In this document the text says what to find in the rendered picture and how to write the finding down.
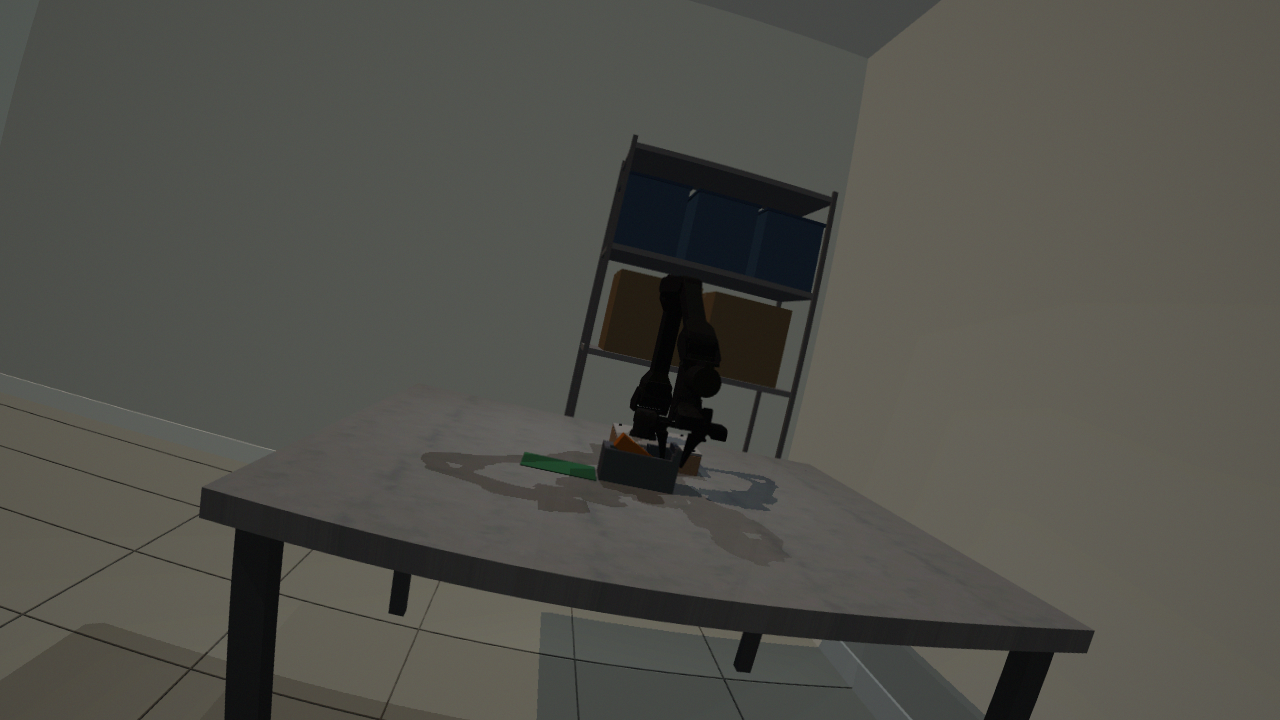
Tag orange l-shaped part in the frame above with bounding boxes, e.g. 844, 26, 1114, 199
613, 433, 652, 456

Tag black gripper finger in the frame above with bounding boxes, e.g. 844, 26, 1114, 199
652, 427, 669, 459
680, 434, 707, 468

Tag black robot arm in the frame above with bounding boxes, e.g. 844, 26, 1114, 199
630, 275, 722, 432

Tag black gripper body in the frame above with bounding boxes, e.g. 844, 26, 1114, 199
634, 388, 728, 442

